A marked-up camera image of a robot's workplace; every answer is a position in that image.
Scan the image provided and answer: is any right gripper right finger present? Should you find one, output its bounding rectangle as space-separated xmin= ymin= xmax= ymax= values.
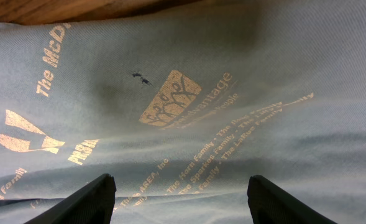
xmin=247 ymin=175 xmax=336 ymax=224

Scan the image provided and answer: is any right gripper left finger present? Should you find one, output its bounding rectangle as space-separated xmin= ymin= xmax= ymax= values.
xmin=26 ymin=174 xmax=117 ymax=224

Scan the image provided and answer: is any light blue printed t-shirt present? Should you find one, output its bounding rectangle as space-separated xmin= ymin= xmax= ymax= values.
xmin=0 ymin=0 xmax=366 ymax=223

